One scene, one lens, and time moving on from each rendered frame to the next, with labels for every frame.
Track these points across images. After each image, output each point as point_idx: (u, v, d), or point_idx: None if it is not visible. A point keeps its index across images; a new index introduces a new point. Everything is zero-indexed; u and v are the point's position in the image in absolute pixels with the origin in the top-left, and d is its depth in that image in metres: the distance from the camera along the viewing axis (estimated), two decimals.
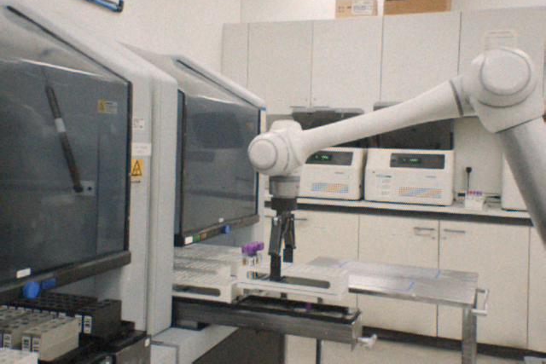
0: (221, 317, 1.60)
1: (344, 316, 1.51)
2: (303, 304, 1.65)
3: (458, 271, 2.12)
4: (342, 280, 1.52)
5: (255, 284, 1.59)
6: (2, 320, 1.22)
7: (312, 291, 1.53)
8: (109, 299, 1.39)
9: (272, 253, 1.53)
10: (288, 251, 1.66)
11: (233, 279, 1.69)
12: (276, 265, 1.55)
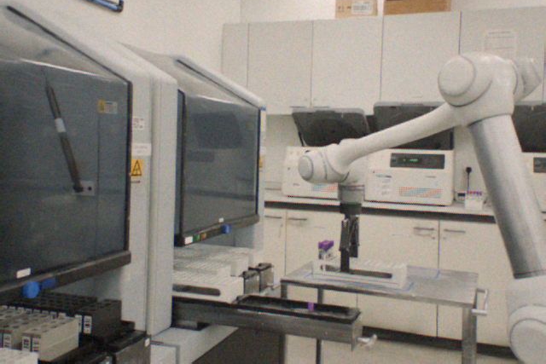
0: (221, 317, 1.60)
1: (344, 316, 1.51)
2: (303, 304, 1.65)
3: (458, 271, 2.12)
4: (402, 271, 1.84)
5: (328, 274, 1.91)
6: (2, 320, 1.22)
7: (377, 281, 1.85)
8: (109, 299, 1.39)
9: (342, 250, 1.86)
10: (353, 248, 1.98)
11: (233, 279, 1.69)
12: (345, 259, 1.87)
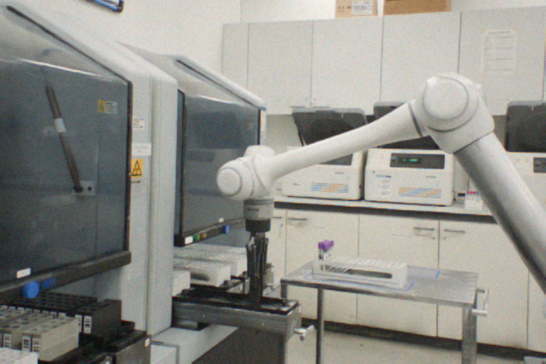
0: None
1: (280, 308, 1.57)
2: (246, 297, 1.71)
3: (458, 271, 2.12)
4: (402, 271, 1.84)
5: (328, 274, 1.91)
6: (2, 320, 1.22)
7: (377, 281, 1.85)
8: (109, 299, 1.39)
9: None
10: (254, 278, 1.68)
11: (180, 273, 1.75)
12: None
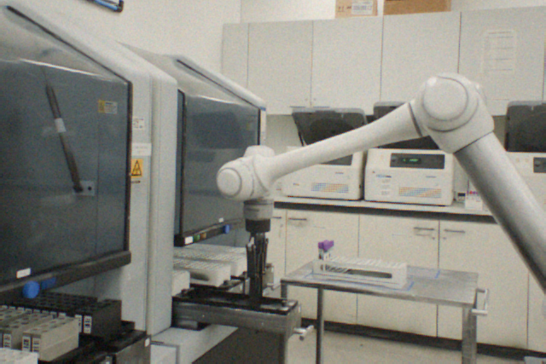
0: None
1: (280, 308, 1.57)
2: (246, 297, 1.71)
3: (458, 271, 2.12)
4: (402, 271, 1.84)
5: (328, 274, 1.91)
6: (2, 320, 1.22)
7: (377, 281, 1.85)
8: (109, 299, 1.39)
9: (261, 269, 1.73)
10: (254, 279, 1.68)
11: (180, 273, 1.75)
12: None
